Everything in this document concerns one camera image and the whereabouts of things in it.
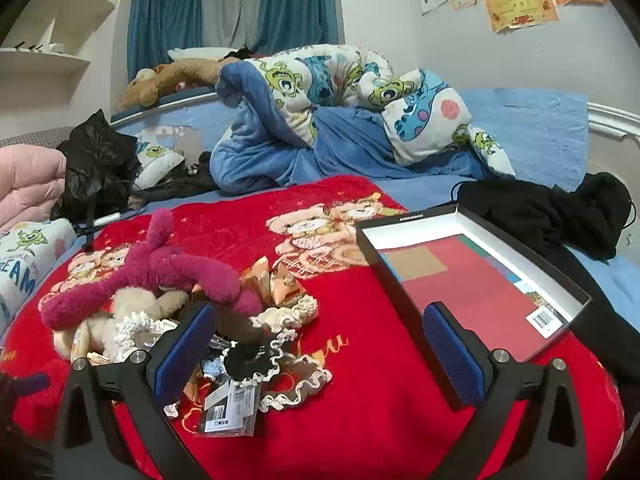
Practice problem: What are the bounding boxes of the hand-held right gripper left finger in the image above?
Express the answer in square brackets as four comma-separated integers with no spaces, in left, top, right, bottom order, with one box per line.
[52,302,218,480]

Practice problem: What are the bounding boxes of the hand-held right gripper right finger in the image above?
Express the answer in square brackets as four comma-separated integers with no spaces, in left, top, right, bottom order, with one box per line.
[422,301,588,480]

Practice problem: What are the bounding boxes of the black lace-trimmed scrunchie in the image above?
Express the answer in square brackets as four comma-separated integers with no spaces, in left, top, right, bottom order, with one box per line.
[222,337,287,388]

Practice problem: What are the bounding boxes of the cream plush toy floral clothes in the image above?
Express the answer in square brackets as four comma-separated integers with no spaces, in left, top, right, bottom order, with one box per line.
[52,310,123,363]

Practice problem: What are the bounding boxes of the brown lace-trimmed scrunchie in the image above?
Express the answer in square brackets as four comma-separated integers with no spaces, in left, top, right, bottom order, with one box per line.
[257,352,334,413]

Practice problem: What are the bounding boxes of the black shallow cardboard box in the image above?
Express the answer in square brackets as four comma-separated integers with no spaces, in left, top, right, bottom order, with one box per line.
[356,203,593,363]

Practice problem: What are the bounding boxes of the brown fuzzy hair clip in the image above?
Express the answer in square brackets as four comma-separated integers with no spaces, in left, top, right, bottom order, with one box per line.
[215,307,261,343]

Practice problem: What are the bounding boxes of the beige plush toy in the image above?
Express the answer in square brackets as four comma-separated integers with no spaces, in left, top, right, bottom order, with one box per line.
[110,285,193,323]

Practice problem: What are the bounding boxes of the clear packet with barcode label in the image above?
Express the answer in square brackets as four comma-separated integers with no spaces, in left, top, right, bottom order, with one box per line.
[195,379,262,438]

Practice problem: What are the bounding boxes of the pink plush toy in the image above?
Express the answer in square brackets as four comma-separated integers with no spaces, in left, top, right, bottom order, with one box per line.
[40,207,264,332]

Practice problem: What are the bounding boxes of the red bear-print blanket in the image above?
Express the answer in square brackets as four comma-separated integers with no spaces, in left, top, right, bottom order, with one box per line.
[0,175,626,480]

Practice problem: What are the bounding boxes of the orange snack packet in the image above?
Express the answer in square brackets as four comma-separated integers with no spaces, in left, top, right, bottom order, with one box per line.
[239,255,275,306]
[272,262,307,306]

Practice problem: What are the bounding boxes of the blue bed sheet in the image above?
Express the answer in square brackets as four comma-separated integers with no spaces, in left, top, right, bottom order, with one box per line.
[65,105,640,333]

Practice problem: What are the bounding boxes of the black garment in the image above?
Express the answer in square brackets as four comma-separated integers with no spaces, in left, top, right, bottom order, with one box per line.
[451,171,637,261]

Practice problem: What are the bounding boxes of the dark clothes pile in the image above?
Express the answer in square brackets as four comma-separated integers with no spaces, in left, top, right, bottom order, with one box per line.
[132,151,218,206]

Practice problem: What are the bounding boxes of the white cartoon print pillow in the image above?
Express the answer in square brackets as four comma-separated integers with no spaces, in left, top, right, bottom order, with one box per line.
[0,217,78,333]

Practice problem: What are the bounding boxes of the small cartoon print pillow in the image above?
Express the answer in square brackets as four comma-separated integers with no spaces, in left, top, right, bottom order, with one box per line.
[134,130,187,190]

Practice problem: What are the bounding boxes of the black plastic bag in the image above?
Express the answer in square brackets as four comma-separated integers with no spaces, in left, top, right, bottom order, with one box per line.
[51,109,144,223]

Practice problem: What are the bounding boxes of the pink quilt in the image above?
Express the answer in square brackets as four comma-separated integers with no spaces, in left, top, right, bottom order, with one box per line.
[0,144,68,233]

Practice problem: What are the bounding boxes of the blue fleece blanket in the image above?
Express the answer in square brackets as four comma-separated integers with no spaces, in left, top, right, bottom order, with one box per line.
[277,107,481,188]

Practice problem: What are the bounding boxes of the brown plush bear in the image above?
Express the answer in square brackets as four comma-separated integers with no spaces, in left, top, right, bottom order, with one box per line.
[116,57,243,112]

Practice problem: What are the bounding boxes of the white bed headboard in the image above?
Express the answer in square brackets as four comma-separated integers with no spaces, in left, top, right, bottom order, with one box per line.
[586,101,640,142]

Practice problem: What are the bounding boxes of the white plush toy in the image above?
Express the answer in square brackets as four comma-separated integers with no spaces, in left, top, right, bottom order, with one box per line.
[167,46,241,63]

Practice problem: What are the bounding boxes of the cartoon monster print quilt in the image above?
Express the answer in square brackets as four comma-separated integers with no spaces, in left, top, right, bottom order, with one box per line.
[210,44,517,196]

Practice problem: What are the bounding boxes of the blue curtain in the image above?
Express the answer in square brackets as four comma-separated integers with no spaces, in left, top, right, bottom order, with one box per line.
[257,0,346,56]
[126,0,203,81]

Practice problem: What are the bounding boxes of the grey curtain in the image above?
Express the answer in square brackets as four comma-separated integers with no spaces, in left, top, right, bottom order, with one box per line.
[200,0,273,48]

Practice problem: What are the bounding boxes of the large orange certificate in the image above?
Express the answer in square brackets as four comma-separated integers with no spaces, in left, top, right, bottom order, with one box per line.
[482,0,560,33]

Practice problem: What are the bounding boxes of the blue foam wall panel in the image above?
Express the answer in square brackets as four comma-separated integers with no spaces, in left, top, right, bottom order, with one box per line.
[459,87,591,192]

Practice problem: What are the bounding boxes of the grey bed rail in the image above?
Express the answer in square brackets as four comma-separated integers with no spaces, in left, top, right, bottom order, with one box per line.
[109,85,223,128]

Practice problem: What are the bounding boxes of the white wall shelf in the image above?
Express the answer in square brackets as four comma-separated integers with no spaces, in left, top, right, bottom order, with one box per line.
[0,0,118,78]

